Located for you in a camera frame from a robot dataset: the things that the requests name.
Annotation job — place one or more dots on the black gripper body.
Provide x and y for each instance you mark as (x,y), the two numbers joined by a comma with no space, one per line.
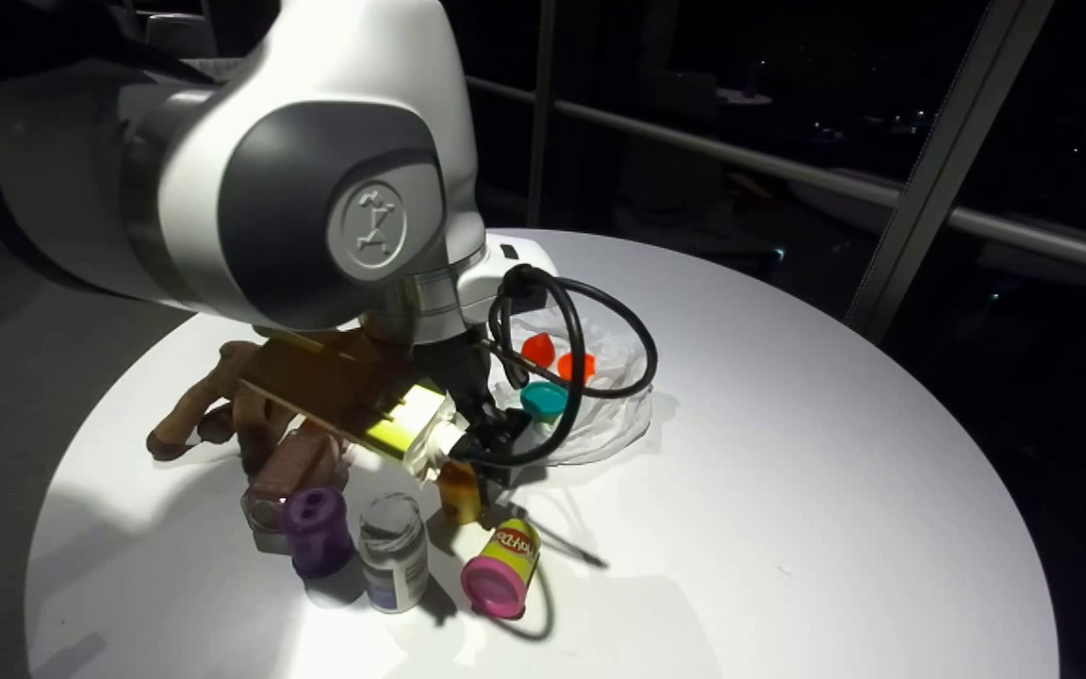
(493,418)

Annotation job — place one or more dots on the teal-lidded tub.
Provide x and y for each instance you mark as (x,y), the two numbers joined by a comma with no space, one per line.
(546,398)

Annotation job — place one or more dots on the orange-yellow-lidded tub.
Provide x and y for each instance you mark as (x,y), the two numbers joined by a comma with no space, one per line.
(462,491)

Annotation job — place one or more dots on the dark red-lidded tub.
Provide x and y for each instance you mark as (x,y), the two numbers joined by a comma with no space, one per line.
(537,348)

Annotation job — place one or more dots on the white plastic bag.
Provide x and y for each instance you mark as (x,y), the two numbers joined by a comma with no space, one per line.
(623,401)

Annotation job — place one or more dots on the pink-lidded yellow Play-Doh tub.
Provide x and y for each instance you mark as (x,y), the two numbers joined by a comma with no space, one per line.
(498,583)

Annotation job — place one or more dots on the clear jar with white lid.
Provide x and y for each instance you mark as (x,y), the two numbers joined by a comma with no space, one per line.
(395,552)

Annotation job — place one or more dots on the purple-lidded container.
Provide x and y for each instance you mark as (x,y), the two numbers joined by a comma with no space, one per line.
(317,523)

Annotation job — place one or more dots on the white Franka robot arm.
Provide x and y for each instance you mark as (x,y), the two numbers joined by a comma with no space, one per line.
(302,164)

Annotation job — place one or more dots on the red-capped spice bottle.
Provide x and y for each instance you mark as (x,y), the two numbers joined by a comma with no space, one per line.
(286,482)

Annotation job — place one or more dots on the brown plush toy animal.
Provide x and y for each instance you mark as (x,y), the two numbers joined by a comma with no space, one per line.
(189,416)

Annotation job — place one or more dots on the grey metal railing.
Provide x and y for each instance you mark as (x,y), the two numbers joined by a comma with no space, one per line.
(896,189)

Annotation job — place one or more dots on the slanted grey metal pole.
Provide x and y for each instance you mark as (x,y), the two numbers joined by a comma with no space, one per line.
(946,164)

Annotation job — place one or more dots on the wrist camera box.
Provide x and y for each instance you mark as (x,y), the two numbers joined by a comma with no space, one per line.
(418,428)

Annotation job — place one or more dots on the thin dark vertical post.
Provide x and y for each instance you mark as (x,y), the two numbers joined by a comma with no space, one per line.
(546,113)

